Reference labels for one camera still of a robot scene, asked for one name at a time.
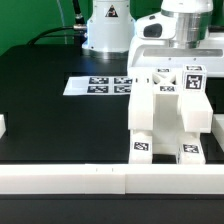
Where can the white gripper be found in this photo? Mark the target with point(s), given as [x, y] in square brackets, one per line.
[157, 53]

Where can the white chair seat part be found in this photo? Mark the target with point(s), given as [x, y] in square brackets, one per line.
[165, 125]

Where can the white tagged block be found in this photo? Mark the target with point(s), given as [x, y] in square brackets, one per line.
[194, 78]

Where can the white chair back frame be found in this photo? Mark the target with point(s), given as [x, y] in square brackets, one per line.
[193, 108]

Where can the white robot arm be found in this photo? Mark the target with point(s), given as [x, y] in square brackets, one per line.
[176, 35]

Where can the white part right edge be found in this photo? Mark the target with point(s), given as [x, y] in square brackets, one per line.
[218, 129]

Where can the white part edge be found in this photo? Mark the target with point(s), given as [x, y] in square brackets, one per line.
[218, 129]
[2, 125]

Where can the white part left edge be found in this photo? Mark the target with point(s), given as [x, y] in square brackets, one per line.
[2, 125]

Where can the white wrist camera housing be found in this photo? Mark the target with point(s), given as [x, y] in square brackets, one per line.
[156, 26]

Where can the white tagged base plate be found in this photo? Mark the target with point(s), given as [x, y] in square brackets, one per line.
[98, 85]

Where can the white front rail barrier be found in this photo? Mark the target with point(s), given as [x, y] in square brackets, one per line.
[111, 179]

